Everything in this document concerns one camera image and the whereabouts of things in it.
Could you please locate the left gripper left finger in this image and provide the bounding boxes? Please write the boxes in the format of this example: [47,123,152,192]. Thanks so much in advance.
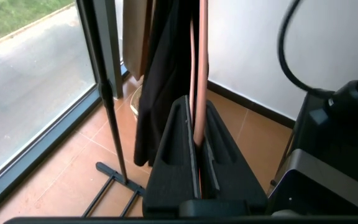
[142,95,249,218]

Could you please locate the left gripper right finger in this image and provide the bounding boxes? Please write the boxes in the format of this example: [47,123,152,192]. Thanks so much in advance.
[199,99,269,216]

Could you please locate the black garment with pale cords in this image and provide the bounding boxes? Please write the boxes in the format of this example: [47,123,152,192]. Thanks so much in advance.
[134,0,209,167]

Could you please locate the pink clothes hanger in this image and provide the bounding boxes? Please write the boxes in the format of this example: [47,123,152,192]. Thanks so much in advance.
[188,0,210,200]

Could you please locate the black clothes rack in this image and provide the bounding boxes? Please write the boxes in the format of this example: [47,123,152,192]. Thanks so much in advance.
[81,0,146,218]

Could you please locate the window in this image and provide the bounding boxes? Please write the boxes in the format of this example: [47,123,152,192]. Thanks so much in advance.
[0,0,124,220]

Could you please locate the brown curtain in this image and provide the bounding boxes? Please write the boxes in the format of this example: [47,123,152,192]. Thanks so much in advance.
[122,0,155,82]

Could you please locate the black cable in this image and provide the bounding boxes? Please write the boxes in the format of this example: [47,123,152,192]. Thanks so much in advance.
[277,0,336,99]

